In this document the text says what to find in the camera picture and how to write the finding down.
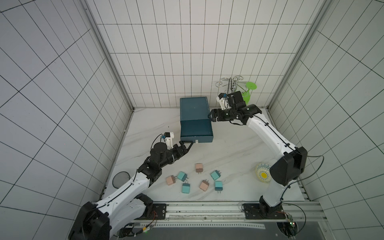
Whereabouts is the yellow white patterned ball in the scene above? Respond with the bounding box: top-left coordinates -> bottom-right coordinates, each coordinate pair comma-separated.
255,163 -> 272,183

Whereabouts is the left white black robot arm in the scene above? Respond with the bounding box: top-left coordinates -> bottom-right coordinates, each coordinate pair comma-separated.
68,141 -> 191,240

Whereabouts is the pink plug left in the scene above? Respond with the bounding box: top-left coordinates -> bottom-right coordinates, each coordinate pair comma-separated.
166,176 -> 176,186

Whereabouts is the pink plug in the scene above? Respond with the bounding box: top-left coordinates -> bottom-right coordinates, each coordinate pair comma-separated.
199,180 -> 210,192
166,176 -> 176,186
195,163 -> 204,174

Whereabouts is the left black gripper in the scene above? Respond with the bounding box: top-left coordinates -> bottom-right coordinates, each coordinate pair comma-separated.
159,140 -> 194,168

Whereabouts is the teal plug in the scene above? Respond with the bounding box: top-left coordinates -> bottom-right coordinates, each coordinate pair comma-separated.
182,183 -> 191,194
210,170 -> 221,181
177,172 -> 188,182
215,181 -> 223,193

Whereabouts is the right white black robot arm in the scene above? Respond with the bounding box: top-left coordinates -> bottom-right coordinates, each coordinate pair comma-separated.
208,91 -> 308,218

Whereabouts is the pink plug bottom centre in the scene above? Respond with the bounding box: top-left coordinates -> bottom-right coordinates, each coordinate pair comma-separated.
199,180 -> 210,192

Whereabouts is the teal drawer cabinet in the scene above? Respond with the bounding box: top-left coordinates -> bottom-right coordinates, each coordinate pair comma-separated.
180,97 -> 210,124

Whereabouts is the aluminium mounting rail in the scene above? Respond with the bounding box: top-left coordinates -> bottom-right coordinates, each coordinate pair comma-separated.
86,200 -> 328,230

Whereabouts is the chrome glass holder stand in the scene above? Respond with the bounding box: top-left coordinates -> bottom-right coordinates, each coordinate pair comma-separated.
215,75 -> 246,94

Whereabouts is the green plastic wine glass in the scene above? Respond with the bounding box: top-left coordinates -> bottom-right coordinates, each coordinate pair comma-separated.
242,82 -> 257,105

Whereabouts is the teal drawer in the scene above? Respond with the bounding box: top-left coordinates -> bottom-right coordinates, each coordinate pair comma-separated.
181,119 -> 214,143

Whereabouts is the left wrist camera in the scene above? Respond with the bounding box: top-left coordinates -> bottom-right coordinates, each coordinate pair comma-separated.
162,132 -> 174,150

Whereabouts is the pink plug top centre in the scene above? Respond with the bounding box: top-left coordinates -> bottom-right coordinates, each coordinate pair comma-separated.
195,163 -> 204,174

